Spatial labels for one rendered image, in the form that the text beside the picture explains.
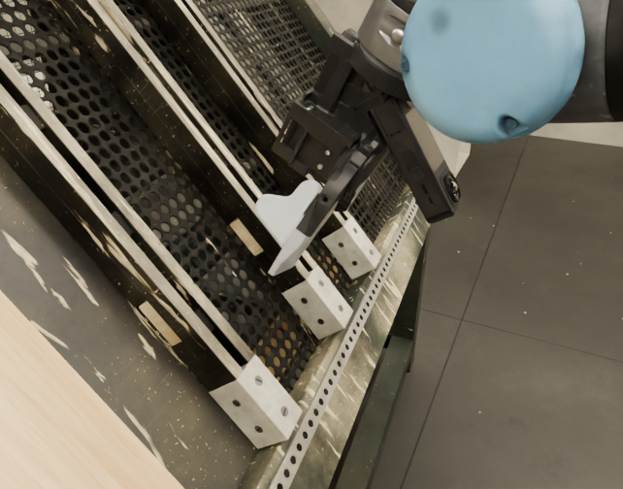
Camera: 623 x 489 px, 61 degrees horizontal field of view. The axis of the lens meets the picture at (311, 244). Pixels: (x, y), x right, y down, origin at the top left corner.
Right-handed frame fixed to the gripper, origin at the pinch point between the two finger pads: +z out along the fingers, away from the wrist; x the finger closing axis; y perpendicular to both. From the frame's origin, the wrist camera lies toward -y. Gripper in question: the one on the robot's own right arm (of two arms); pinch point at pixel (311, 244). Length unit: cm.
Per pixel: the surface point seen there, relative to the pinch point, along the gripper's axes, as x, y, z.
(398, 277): -68, -15, 45
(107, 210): -5.1, 27.7, 20.7
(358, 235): -60, 0, 36
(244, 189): -34.0, 20.7, 25.6
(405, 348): -120, -39, 108
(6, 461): 22.7, 12.7, 31.0
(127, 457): 12.6, 3.9, 35.1
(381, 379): -99, -36, 109
